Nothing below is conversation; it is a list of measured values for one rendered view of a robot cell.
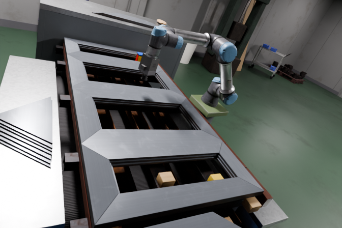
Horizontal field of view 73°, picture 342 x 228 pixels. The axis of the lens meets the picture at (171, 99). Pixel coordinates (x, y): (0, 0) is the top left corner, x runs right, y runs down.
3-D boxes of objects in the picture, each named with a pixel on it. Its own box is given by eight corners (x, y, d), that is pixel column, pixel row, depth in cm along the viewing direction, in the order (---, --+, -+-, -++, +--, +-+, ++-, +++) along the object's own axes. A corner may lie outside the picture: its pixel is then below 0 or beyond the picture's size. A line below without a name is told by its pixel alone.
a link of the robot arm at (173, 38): (177, 32, 138) (162, 28, 133) (186, 39, 130) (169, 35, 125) (173, 44, 142) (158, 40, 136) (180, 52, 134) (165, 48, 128)
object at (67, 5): (39, 8, 166) (39, 2, 164) (41, -8, 210) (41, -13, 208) (187, 44, 233) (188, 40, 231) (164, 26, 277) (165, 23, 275)
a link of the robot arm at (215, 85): (215, 89, 200) (222, 76, 194) (224, 97, 191) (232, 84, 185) (204, 87, 194) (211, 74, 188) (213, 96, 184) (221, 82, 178)
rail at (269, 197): (260, 207, 104) (267, 199, 101) (146, 60, 224) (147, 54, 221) (266, 206, 106) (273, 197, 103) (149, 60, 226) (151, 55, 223)
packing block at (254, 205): (248, 214, 97) (252, 207, 95) (240, 203, 101) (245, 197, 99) (257, 211, 100) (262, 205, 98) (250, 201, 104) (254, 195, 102)
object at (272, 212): (259, 229, 108) (262, 225, 107) (159, 89, 204) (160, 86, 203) (285, 221, 118) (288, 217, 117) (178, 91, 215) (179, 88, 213)
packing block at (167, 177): (160, 189, 92) (163, 182, 91) (155, 178, 96) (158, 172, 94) (172, 187, 95) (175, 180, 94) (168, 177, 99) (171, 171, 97)
